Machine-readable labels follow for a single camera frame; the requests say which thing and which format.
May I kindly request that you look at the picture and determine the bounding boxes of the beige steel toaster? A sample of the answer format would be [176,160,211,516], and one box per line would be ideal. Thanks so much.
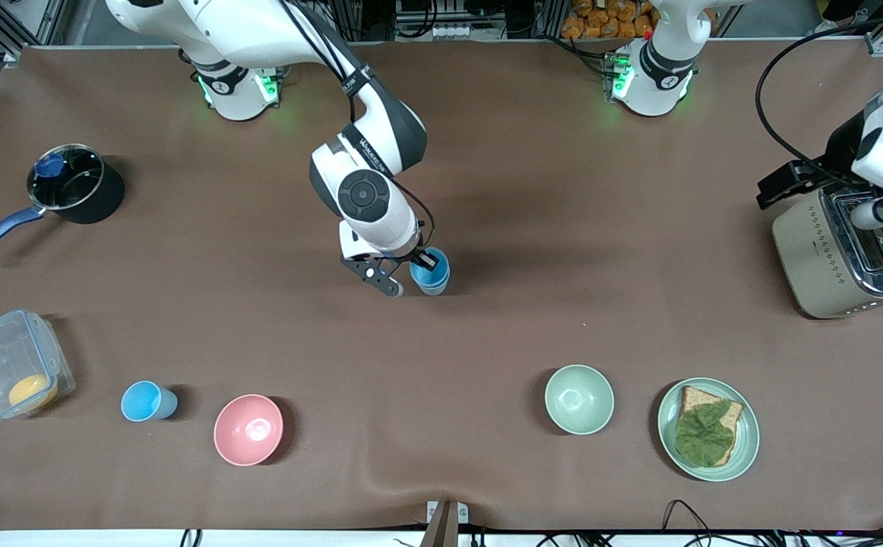
[772,182,883,320]

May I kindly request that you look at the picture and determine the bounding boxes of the pale green bowl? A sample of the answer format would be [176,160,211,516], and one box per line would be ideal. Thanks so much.
[545,365,616,435]

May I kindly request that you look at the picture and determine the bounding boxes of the pink bowl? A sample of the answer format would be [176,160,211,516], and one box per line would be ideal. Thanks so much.
[214,394,285,466]

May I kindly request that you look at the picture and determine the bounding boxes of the brown bread slice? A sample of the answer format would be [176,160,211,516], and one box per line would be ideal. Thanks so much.
[677,385,745,466]

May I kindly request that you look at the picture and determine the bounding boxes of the orange snack bag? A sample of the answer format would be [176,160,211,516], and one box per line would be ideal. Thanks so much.
[561,0,659,40]

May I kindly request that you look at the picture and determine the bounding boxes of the pale green plate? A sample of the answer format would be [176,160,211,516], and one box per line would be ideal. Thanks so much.
[657,378,761,482]

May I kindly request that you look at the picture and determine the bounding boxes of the green lettuce leaf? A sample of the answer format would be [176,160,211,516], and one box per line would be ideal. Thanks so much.
[674,400,736,467]

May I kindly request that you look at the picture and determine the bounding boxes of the glass lid blue knob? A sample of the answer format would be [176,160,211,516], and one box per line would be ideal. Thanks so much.
[27,144,105,211]

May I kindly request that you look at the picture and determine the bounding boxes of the yellow round fruit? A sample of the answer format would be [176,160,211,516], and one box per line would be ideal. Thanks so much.
[8,374,59,411]

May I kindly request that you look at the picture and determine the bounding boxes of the clear plastic food container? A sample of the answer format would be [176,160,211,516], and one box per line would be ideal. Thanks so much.
[0,308,76,420]

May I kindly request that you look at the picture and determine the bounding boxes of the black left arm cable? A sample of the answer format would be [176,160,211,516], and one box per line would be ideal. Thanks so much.
[753,12,883,183]

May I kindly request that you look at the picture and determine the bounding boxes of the black pot blue handle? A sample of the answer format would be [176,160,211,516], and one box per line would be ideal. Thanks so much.
[0,143,126,262]

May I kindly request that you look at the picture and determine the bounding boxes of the grey metal bracket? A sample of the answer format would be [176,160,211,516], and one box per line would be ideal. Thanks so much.
[426,500,470,547]

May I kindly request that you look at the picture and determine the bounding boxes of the black cable loop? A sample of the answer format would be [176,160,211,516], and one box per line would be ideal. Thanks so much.
[662,499,716,534]

